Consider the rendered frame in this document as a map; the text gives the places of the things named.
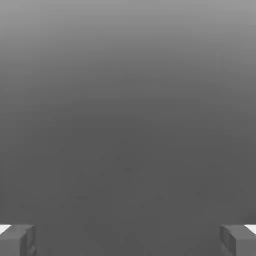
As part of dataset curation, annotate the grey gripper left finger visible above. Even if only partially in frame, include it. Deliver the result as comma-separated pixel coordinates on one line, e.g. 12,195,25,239
0,224,38,256

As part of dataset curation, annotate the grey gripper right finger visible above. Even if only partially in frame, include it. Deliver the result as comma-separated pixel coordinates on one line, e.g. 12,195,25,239
219,224,256,256

